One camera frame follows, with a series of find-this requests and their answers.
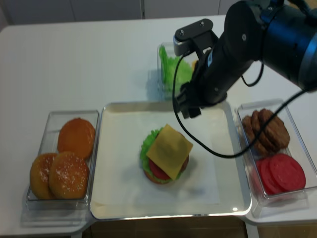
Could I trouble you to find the tomato slice middle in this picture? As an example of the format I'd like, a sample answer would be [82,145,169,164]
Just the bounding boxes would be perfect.
[260,157,284,195]

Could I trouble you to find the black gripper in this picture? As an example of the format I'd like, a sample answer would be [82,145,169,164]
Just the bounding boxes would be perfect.
[174,0,265,119]

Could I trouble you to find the clear patty tomato container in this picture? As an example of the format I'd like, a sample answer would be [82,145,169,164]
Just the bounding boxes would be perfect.
[237,100,317,207]

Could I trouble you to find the brown patty middle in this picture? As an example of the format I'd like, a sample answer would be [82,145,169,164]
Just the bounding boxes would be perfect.
[251,110,279,156]

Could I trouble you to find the tomato slice back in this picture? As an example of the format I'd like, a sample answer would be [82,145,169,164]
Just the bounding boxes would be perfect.
[256,159,272,195]

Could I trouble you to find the black blue robot arm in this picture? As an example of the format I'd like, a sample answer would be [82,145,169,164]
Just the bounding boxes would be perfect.
[173,0,317,118]

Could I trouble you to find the black cable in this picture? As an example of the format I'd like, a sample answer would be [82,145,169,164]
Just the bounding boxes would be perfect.
[171,52,309,158]

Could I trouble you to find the plain bun bottom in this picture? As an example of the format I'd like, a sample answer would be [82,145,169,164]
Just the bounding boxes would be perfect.
[57,118,96,160]

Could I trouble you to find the sesame bun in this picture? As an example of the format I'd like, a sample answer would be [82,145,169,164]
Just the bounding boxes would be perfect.
[29,153,57,200]
[49,152,89,199]

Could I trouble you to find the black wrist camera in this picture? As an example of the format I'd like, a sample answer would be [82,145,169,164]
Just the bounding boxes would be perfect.
[173,18,218,59]

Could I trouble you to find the yellow cheese slice stack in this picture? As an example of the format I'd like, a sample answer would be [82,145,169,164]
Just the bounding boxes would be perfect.
[192,60,198,70]

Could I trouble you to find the brown patty back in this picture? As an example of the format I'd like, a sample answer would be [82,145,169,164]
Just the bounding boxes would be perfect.
[242,116,268,156]

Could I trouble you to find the clear bun container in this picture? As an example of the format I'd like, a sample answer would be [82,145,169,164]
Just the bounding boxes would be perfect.
[26,110,100,210]

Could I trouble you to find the clear lettuce cheese container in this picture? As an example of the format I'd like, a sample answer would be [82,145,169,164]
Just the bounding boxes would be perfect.
[156,42,199,100]

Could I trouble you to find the brown patty front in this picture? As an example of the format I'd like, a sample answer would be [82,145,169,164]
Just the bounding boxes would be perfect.
[264,116,290,149]

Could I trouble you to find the lettuce leaf on burger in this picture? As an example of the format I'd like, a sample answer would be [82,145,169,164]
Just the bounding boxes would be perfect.
[139,127,162,176]

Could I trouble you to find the sesame bun top left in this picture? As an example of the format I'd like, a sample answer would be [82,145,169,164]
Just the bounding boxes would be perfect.
[29,153,57,200]

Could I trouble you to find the tomato slice on burger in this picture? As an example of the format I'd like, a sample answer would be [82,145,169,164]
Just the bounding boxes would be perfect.
[149,159,170,180]

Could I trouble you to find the tomato slice front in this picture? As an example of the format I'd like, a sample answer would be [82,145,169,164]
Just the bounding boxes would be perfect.
[269,154,306,191]

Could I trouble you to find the silver metal tray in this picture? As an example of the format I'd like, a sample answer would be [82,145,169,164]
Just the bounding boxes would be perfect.
[90,102,251,220]

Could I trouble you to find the green lettuce leaves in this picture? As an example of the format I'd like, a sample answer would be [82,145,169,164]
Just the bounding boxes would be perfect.
[158,44,193,99]

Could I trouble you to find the sesame bun top front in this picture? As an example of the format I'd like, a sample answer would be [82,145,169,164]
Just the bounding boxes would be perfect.
[49,152,89,199]

